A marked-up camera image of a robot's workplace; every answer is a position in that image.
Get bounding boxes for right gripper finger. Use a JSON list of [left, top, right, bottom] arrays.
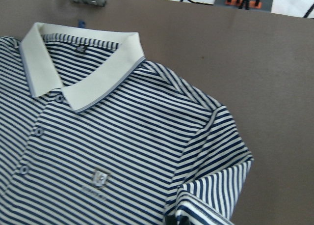
[[181, 217, 190, 225]]

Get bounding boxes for navy white striped polo shirt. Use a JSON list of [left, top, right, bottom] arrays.
[[0, 23, 253, 225]]

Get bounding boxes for brown table mat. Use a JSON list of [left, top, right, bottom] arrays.
[[0, 0, 314, 225]]

